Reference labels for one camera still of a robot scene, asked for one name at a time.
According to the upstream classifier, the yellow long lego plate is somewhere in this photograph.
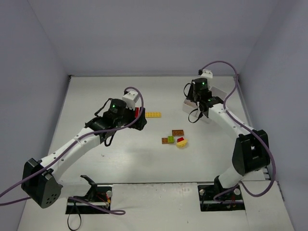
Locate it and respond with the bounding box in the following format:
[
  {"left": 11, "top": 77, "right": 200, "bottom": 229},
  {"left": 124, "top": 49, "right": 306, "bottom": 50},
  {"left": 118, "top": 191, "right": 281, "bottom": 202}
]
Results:
[{"left": 145, "top": 112, "right": 162, "bottom": 118}]

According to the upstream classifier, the brown lego plate with green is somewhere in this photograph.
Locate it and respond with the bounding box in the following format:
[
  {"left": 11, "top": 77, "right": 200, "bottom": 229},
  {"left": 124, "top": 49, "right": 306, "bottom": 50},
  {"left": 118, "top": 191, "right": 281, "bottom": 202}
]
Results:
[{"left": 162, "top": 138, "right": 169, "bottom": 144}]

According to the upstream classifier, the green lego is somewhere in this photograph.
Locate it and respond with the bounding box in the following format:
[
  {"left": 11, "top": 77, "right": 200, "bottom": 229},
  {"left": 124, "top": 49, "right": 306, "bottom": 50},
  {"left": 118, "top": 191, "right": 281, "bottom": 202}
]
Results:
[{"left": 167, "top": 136, "right": 175, "bottom": 143}]

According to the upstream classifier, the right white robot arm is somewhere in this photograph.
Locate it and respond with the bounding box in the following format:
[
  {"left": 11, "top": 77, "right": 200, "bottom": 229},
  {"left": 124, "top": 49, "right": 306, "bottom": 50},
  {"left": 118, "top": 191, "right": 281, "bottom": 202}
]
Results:
[{"left": 185, "top": 78, "right": 270, "bottom": 193}]

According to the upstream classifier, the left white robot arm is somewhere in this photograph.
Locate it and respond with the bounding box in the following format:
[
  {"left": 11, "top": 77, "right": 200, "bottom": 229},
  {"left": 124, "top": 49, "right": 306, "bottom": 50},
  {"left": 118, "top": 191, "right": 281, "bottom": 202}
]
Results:
[{"left": 21, "top": 95, "right": 147, "bottom": 208}]

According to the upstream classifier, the right white container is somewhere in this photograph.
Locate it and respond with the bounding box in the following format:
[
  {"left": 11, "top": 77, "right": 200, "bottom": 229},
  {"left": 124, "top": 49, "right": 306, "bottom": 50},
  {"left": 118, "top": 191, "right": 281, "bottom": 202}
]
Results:
[{"left": 197, "top": 87, "right": 227, "bottom": 124}]

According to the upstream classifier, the white container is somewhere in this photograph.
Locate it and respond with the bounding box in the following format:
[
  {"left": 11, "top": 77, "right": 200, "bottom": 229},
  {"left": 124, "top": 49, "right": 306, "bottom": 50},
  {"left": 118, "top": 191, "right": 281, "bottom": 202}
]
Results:
[
  {"left": 197, "top": 87, "right": 227, "bottom": 124},
  {"left": 182, "top": 99, "right": 198, "bottom": 116}
]

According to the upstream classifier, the left white container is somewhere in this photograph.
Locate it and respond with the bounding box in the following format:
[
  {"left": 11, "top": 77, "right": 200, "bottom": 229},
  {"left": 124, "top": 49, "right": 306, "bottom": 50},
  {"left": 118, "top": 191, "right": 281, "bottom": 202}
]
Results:
[{"left": 182, "top": 99, "right": 198, "bottom": 116}]

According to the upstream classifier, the yellow half-round lego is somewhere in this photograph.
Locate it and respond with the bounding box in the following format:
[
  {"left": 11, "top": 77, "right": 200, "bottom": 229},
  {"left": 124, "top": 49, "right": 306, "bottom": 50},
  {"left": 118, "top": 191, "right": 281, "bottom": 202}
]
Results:
[{"left": 176, "top": 139, "right": 188, "bottom": 148}]

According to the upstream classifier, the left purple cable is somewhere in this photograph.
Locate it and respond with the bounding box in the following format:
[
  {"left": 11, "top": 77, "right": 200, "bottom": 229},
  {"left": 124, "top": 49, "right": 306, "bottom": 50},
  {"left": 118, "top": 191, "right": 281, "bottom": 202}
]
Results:
[{"left": 0, "top": 86, "right": 145, "bottom": 215}]

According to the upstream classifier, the purple cable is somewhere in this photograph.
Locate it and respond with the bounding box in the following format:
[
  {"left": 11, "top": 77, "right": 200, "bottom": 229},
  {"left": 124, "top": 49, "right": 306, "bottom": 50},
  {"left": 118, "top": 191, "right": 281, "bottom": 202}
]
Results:
[
  {"left": 198, "top": 61, "right": 276, "bottom": 203},
  {"left": 0, "top": 86, "right": 145, "bottom": 215}
]

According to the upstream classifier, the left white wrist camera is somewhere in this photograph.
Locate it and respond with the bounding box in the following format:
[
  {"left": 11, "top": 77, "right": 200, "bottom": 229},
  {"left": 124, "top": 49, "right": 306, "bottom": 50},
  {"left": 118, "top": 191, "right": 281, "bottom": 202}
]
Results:
[{"left": 122, "top": 90, "right": 140, "bottom": 110}]

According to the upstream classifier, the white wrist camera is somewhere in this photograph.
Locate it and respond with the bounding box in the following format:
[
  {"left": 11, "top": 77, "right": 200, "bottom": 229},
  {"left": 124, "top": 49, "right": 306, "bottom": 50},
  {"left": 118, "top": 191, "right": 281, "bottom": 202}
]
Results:
[
  {"left": 198, "top": 69, "right": 213, "bottom": 79},
  {"left": 122, "top": 90, "right": 140, "bottom": 110}
]

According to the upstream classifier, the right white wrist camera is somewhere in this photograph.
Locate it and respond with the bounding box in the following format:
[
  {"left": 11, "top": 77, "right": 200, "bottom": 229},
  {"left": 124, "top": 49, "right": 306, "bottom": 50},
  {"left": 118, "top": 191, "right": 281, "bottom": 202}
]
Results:
[{"left": 198, "top": 69, "right": 213, "bottom": 79}]

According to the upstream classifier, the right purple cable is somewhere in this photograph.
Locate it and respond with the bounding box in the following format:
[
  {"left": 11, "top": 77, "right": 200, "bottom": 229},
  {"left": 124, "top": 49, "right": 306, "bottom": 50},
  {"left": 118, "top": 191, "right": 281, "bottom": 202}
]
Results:
[{"left": 198, "top": 61, "right": 276, "bottom": 203}]

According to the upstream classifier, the black strap loop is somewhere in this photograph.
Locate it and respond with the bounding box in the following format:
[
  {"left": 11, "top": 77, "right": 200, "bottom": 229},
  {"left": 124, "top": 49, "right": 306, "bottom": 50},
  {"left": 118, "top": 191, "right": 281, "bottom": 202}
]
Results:
[{"left": 67, "top": 213, "right": 82, "bottom": 231}]

